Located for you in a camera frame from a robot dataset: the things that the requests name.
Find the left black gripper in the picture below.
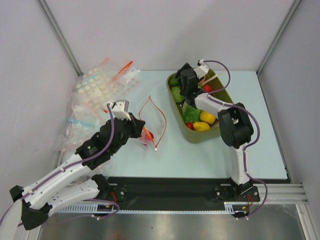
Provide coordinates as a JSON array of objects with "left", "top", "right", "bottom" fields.
[{"left": 110, "top": 112, "right": 145, "bottom": 154}]

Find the red toy apple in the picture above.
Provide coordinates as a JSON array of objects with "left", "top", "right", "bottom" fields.
[{"left": 138, "top": 131, "right": 154, "bottom": 146}]

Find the clear orange-zipper bag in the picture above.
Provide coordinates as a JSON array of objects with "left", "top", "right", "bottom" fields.
[{"left": 138, "top": 95, "right": 167, "bottom": 153}]

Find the olive green plastic bin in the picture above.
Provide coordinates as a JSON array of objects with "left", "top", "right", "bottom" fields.
[{"left": 166, "top": 69, "right": 234, "bottom": 144}]

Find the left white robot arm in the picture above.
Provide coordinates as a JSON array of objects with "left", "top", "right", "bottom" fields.
[{"left": 10, "top": 113, "right": 146, "bottom": 231}]

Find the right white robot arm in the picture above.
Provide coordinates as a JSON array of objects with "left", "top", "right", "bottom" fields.
[{"left": 174, "top": 59, "right": 260, "bottom": 201}]

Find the pile of spare zip bags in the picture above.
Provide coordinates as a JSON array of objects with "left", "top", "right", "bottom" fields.
[{"left": 53, "top": 57, "right": 140, "bottom": 153}]

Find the green toy cucumber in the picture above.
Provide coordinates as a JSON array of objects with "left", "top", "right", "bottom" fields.
[{"left": 169, "top": 77, "right": 180, "bottom": 87}]

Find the green toy bell pepper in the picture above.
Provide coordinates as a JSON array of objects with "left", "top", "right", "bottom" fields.
[{"left": 170, "top": 86, "right": 185, "bottom": 103}]

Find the red toy strawberry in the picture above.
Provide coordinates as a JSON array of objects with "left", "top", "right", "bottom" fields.
[{"left": 202, "top": 84, "right": 212, "bottom": 93}]

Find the green toy cabbage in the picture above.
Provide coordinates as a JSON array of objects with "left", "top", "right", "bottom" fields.
[{"left": 182, "top": 105, "right": 201, "bottom": 123}]

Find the small red toy tomato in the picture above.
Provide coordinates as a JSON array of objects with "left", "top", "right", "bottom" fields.
[{"left": 185, "top": 122, "right": 194, "bottom": 130}]

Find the yellow toy pear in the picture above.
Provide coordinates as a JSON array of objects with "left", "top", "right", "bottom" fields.
[{"left": 193, "top": 121, "right": 210, "bottom": 132}]

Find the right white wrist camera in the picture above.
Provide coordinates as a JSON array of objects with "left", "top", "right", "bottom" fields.
[{"left": 193, "top": 59, "right": 209, "bottom": 79}]

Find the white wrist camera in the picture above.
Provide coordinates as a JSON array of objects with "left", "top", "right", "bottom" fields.
[
  {"left": 108, "top": 99, "right": 130, "bottom": 120},
  {"left": 193, "top": 59, "right": 209, "bottom": 79}
]

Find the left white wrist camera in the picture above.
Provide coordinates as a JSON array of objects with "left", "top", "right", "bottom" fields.
[{"left": 108, "top": 99, "right": 130, "bottom": 120}]

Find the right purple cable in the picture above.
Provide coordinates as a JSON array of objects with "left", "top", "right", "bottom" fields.
[{"left": 199, "top": 59, "right": 270, "bottom": 221}]

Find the purple cable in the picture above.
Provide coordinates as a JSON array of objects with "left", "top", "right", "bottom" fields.
[
  {"left": 199, "top": 59, "right": 270, "bottom": 221},
  {"left": 0, "top": 103, "right": 121, "bottom": 227}
]

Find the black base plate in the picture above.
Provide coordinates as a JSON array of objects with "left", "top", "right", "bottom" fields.
[{"left": 108, "top": 177, "right": 261, "bottom": 205}]

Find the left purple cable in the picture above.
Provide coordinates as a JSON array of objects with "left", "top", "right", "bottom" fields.
[{"left": 0, "top": 103, "right": 121, "bottom": 227}]

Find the right aluminium corner post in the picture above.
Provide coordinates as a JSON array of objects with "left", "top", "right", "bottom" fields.
[{"left": 256, "top": 0, "right": 303, "bottom": 77}]

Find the aluminium corner post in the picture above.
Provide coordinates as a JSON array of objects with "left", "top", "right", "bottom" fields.
[
  {"left": 36, "top": 0, "right": 83, "bottom": 76},
  {"left": 256, "top": 0, "right": 303, "bottom": 77}
]

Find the white cable duct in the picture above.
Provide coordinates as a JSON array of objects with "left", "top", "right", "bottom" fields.
[{"left": 58, "top": 200, "right": 247, "bottom": 214}]

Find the left aluminium corner post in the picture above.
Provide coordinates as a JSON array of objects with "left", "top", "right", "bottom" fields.
[{"left": 36, "top": 0, "right": 83, "bottom": 76}]

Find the aluminium frame rail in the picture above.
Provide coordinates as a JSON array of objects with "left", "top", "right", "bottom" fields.
[{"left": 265, "top": 183, "right": 309, "bottom": 205}]

